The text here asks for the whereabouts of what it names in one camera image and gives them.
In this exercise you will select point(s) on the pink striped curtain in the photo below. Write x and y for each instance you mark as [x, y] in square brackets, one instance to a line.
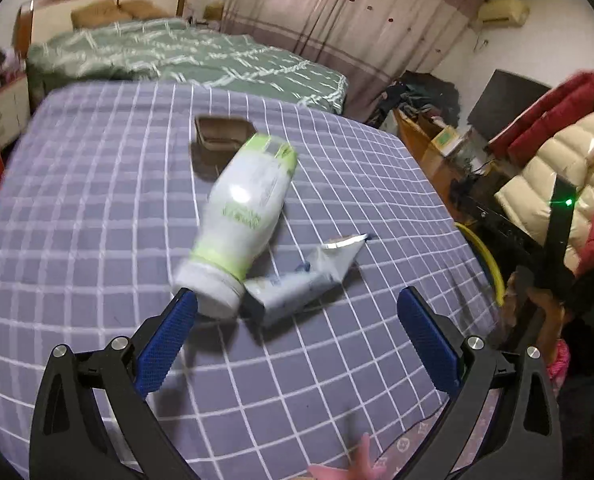
[352, 15]

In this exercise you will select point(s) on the wooden bed headboard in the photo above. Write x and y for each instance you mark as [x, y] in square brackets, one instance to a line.
[24, 25]

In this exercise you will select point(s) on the white tube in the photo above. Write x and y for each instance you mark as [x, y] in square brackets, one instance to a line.
[302, 285]

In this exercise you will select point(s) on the wooden desk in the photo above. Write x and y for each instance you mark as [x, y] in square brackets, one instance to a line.
[427, 160]

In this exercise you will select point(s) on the green plaid blanket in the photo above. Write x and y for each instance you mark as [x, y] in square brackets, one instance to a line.
[177, 55]

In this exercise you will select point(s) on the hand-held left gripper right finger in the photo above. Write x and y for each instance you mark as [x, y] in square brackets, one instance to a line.
[427, 340]

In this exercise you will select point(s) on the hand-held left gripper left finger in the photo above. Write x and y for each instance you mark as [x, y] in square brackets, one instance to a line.
[169, 340]

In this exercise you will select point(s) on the cream air conditioner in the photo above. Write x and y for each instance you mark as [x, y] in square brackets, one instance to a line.
[502, 10]

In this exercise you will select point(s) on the mauve patterned cloth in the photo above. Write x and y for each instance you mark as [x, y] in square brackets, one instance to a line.
[427, 440]

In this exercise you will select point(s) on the tan pillow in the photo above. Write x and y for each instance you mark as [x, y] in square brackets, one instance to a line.
[94, 12]
[142, 9]

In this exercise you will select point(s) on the red puffer jacket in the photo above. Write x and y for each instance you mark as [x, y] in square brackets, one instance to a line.
[542, 120]

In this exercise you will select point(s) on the green white box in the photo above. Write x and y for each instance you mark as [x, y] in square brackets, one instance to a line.
[449, 141]

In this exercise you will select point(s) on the dark flat screen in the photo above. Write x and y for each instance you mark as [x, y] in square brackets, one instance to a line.
[507, 105]

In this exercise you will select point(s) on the pile of dark clothes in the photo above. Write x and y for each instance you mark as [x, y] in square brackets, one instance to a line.
[417, 95]

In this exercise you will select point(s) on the small bedside cabinet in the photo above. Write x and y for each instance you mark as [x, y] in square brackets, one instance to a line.
[214, 12]

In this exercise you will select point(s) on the yellow trash bin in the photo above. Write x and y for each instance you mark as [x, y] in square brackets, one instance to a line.
[492, 265]

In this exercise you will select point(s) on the purple grid cloth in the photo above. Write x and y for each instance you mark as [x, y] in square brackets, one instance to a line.
[102, 210]

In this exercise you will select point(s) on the person's right hand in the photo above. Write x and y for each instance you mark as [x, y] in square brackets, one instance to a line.
[549, 330]

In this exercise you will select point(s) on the small brown box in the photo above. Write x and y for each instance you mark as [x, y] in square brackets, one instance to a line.
[222, 135]

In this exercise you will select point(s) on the black electronic device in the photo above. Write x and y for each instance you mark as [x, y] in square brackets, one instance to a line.
[502, 225]

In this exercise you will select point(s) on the cream puffer jacket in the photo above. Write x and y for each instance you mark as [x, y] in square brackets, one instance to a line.
[552, 185]

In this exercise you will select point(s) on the white green plastic bottle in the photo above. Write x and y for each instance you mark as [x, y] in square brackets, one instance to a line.
[242, 210]

